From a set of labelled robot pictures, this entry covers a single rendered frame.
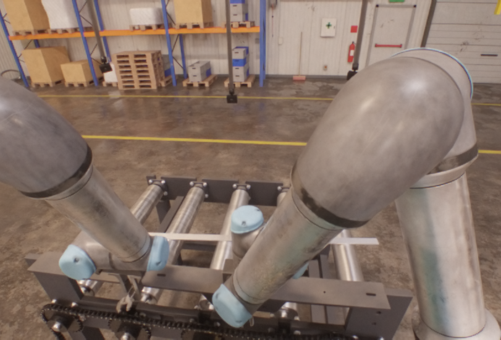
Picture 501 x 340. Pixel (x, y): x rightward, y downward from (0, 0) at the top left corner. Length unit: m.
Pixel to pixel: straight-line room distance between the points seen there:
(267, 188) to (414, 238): 1.45
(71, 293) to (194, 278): 0.56
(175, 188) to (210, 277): 1.12
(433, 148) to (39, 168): 0.38
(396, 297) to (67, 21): 10.29
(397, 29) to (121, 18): 8.88
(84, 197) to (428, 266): 0.46
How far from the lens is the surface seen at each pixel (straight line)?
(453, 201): 0.39
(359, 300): 0.93
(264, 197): 1.84
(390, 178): 0.24
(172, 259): 1.41
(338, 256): 1.41
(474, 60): 11.24
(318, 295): 0.91
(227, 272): 0.74
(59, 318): 1.39
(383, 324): 1.12
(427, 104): 0.25
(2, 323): 2.86
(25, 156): 0.35
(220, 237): 1.41
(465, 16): 10.83
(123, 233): 0.52
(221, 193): 1.88
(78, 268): 0.68
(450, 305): 0.47
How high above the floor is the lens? 1.90
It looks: 30 degrees down
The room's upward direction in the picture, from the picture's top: 1 degrees counter-clockwise
